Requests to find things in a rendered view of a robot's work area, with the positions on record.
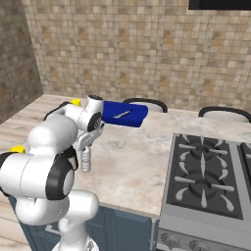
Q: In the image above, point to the yellow-topped drink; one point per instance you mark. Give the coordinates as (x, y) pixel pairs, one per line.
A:
(76, 102)
(17, 149)

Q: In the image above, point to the silver utensil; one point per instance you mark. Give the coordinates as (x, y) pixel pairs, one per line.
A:
(122, 114)

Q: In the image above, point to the grey gas hob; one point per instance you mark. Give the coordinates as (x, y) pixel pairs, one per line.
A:
(202, 183)

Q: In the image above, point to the blue rectangular tray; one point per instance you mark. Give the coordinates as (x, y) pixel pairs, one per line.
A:
(129, 115)

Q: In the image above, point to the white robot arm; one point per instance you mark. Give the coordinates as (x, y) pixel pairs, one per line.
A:
(36, 173)

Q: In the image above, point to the black extractor hood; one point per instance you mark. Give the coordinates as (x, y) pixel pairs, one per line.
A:
(219, 4)

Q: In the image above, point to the grey hob knob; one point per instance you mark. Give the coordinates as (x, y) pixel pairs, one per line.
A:
(199, 246)
(170, 240)

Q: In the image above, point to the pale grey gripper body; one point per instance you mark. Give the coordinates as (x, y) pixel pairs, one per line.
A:
(89, 137)

